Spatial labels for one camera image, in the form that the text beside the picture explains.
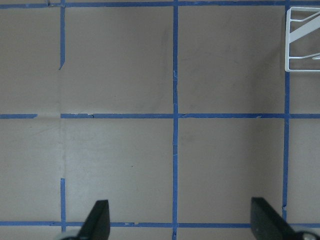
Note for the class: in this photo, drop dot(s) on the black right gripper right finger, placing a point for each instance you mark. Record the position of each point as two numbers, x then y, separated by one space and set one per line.
267 224

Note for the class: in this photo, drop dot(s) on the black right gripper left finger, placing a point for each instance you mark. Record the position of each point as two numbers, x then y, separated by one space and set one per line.
97 225

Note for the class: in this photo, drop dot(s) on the white wire cup rack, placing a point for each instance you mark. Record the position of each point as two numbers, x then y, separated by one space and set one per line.
302 40

